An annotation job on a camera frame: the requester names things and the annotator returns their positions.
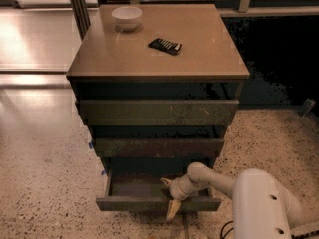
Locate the drawer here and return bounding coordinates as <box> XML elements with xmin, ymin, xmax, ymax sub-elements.
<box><xmin>78</xmin><ymin>100</ymin><xmax>239</xmax><ymax>126</ymax></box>
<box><xmin>93</xmin><ymin>138</ymin><xmax>224</xmax><ymax>157</ymax></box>
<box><xmin>96</xmin><ymin>170</ymin><xmax>221</xmax><ymax>212</ymax></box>

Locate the black cable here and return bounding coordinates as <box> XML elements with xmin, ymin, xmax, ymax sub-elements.
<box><xmin>220</xmin><ymin>220</ymin><xmax>235</xmax><ymax>239</ymax></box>

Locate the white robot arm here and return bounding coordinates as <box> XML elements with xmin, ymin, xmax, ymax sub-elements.
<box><xmin>162</xmin><ymin>162</ymin><xmax>303</xmax><ymax>239</ymax></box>

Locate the white bowl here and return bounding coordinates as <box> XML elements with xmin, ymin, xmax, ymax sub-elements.
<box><xmin>111</xmin><ymin>6</ymin><xmax>143</xmax><ymax>31</ymax></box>

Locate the black remote control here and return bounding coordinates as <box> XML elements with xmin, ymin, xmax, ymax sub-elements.
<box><xmin>148</xmin><ymin>38</ymin><xmax>182</xmax><ymax>56</ymax></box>

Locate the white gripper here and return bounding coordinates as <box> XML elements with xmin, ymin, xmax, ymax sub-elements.
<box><xmin>160</xmin><ymin>162</ymin><xmax>215</xmax><ymax>221</ymax></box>

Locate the top drawer front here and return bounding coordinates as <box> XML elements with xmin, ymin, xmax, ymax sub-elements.
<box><xmin>78</xmin><ymin>100</ymin><xmax>239</xmax><ymax>126</ymax></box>

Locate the grey power strip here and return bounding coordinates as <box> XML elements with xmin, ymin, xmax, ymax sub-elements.
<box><xmin>291</xmin><ymin>221</ymin><xmax>319</xmax><ymax>239</ymax></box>

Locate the brown drawer cabinet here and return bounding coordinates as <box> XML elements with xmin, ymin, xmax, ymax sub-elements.
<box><xmin>67</xmin><ymin>5</ymin><xmax>249</xmax><ymax>178</ymax></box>

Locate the middle drawer front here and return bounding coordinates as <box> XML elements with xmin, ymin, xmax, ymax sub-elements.
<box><xmin>93</xmin><ymin>138</ymin><xmax>224</xmax><ymax>157</ymax></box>

